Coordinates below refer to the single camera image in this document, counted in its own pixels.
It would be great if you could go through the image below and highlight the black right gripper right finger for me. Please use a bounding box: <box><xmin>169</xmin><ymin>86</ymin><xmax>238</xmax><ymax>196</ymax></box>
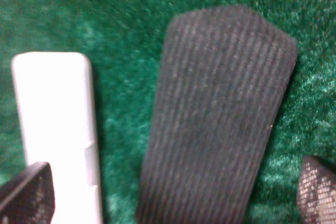
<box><xmin>297</xmin><ymin>156</ymin><xmax>335</xmax><ymax>223</ymax></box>

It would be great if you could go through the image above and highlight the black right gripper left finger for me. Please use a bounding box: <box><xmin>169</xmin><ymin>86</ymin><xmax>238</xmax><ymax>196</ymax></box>
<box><xmin>1</xmin><ymin>162</ymin><xmax>55</xmax><ymax>224</ymax></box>

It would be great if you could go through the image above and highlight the black blue felt eraser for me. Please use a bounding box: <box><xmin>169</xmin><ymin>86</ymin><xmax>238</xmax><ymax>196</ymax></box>
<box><xmin>135</xmin><ymin>5</ymin><xmax>297</xmax><ymax>223</ymax></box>

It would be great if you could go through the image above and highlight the green velvet table cloth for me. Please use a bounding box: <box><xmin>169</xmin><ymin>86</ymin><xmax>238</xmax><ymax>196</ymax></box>
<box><xmin>1</xmin><ymin>0</ymin><xmax>335</xmax><ymax>223</ymax></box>

